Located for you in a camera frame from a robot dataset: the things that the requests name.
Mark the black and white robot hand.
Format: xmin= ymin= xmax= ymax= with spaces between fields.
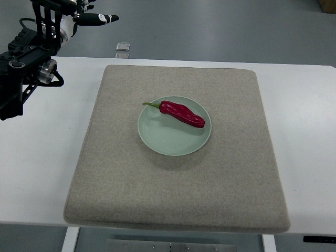
xmin=59 ymin=1 xmax=119 ymax=45

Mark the red chili pepper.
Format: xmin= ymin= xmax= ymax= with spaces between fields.
xmin=142 ymin=100 xmax=205 ymax=128

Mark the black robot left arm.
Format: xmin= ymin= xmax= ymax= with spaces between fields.
xmin=1 ymin=1 xmax=77 ymax=121

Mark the pale green plate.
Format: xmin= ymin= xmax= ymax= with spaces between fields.
xmin=138 ymin=96 xmax=212 ymax=156

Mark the clear floor socket cover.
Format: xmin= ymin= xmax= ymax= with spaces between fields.
xmin=116 ymin=42 xmax=130 ymax=51

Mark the white table leg left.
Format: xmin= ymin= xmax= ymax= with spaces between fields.
xmin=61 ymin=227 xmax=80 ymax=252

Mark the white table leg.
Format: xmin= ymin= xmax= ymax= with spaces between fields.
xmin=61 ymin=227 xmax=80 ymax=252
xmin=262 ymin=234 xmax=277 ymax=252

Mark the beige felt mat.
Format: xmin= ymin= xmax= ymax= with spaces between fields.
xmin=64 ymin=65 xmax=290 ymax=234

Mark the cardboard box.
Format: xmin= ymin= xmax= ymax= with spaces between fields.
xmin=319 ymin=0 xmax=336 ymax=14

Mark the white table leg right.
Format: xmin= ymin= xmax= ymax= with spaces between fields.
xmin=262 ymin=234 xmax=277 ymax=252

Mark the black table control panel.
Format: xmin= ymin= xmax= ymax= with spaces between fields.
xmin=303 ymin=236 xmax=336 ymax=244

